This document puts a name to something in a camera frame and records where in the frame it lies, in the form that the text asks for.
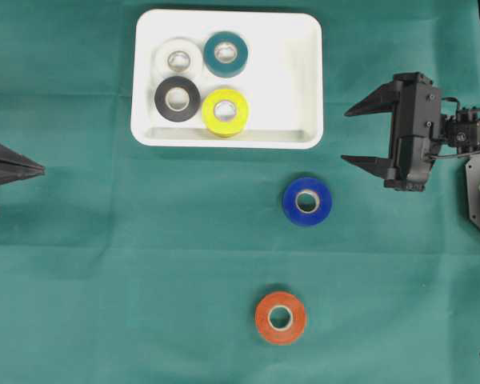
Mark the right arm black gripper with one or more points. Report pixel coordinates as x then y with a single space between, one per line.
415 106

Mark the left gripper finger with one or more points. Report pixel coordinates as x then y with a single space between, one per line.
12 173
8 156

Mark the yellow tape roll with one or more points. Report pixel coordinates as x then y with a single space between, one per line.
225 112

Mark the teal tape roll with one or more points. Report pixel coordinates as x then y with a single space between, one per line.
225 54

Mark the black tape roll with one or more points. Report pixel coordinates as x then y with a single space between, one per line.
177 99

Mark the white tape roll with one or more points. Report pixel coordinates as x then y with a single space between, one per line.
177 57

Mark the blue tape roll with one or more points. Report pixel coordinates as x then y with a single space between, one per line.
307 201

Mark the white plastic tray case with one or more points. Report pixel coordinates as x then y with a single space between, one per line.
281 81

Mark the orange-red tape roll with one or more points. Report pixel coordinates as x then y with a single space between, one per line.
280 318

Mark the green table cloth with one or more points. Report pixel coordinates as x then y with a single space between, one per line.
127 263

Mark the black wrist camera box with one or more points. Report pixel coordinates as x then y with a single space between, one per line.
414 162

